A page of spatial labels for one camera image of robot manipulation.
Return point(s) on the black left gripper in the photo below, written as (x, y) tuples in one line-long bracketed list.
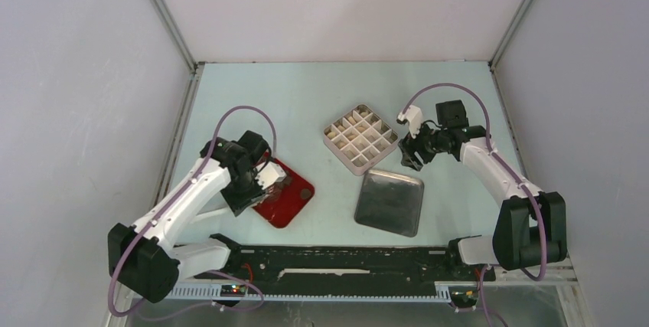
[(239, 204)]

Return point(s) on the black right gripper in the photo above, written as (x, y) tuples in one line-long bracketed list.
[(409, 146)]

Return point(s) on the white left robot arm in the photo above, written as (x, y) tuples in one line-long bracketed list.
[(229, 176)]

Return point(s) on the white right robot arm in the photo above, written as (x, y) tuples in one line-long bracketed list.
[(530, 230)]

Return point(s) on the round dark chocolate piece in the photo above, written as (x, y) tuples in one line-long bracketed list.
[(305, 194)]

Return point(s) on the red rectangular tray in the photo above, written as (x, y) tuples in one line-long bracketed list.
[(284, 203)]

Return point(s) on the silver metal tin lid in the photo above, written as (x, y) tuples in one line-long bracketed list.
[(390, 202)]

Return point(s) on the pink tin with white dividers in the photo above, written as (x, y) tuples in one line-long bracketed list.
[(360, 139)]

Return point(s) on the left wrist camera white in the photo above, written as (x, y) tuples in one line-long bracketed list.
[(269, 174)]

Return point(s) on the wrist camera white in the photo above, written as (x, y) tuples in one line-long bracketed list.
[(269, 174), (413, 118)]

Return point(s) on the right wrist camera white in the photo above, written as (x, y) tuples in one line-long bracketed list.
[(413, 118)]

